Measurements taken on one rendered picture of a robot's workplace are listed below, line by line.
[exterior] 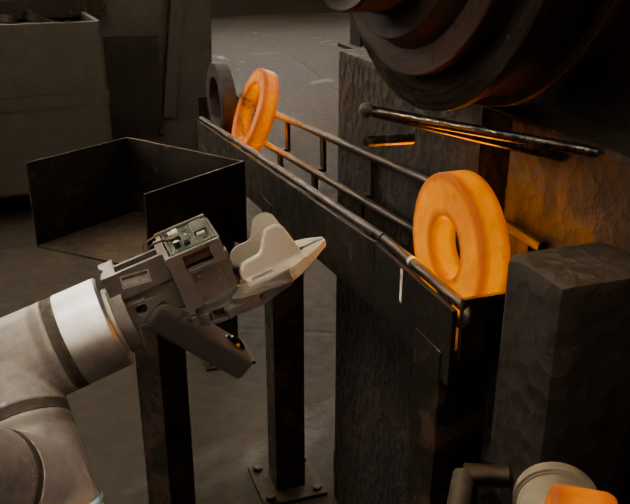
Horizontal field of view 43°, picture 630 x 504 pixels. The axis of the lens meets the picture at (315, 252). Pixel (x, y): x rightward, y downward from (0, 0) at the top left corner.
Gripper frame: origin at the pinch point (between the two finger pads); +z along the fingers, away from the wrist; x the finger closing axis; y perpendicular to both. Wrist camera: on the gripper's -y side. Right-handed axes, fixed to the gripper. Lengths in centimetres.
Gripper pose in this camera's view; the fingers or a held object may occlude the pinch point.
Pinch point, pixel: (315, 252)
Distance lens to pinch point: 79.2
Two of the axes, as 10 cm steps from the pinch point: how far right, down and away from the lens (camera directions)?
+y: -2.9, -8.4, -4.5
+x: -3.3, -3.5, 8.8
